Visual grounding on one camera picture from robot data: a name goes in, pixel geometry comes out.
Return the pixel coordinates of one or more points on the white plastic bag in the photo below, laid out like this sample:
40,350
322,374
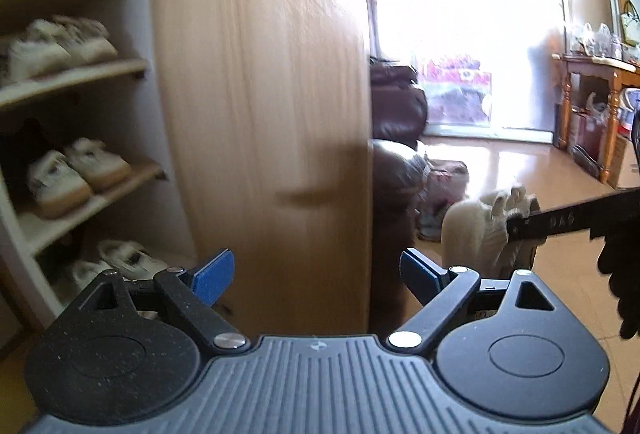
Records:
592,123

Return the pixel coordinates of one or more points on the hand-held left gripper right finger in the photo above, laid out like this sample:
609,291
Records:
417,274

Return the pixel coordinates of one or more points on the purple floral blanket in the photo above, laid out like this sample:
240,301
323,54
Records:
450,98

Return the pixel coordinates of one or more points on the white sneaker black heel stripe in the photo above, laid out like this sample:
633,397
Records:
57,186
100,168

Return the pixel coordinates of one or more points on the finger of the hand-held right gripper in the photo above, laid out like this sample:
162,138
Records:
555,224

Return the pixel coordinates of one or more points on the beige knit sock shoe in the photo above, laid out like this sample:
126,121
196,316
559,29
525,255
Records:
470,229
517,199

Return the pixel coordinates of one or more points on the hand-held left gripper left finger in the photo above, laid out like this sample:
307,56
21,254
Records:
215,271

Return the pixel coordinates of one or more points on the glass sliding door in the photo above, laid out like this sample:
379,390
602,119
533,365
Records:
500,53

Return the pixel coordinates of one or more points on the clear plastic bags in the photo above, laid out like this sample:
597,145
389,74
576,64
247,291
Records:
595,41

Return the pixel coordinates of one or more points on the white high-top sneaker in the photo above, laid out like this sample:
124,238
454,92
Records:
35,56
90,46

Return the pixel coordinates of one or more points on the brown leather sofa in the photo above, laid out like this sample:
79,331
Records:
397,103

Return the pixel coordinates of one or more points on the blue white container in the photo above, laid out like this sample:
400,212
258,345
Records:
625,108

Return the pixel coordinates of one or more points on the black bag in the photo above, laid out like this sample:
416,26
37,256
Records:
585,161

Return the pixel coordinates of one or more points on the hanging bag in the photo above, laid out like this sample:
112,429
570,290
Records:
631,31

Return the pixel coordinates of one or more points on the wooden cabinet door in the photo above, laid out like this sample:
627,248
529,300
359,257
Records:
260,88

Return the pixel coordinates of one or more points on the person's right hand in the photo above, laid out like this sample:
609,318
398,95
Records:
627,274

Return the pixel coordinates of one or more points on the small white mesh sneaker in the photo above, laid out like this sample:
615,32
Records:
85,274
130,259

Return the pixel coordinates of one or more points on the wooden shoe cabinet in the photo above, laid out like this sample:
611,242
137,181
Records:
90,76

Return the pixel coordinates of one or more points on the cardboard box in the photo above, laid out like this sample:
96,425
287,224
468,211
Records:
627,163

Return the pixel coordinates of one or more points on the patterned plastic bag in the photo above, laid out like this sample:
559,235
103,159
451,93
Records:
442,184

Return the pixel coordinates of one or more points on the wooden side table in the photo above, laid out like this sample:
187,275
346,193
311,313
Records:
611,123

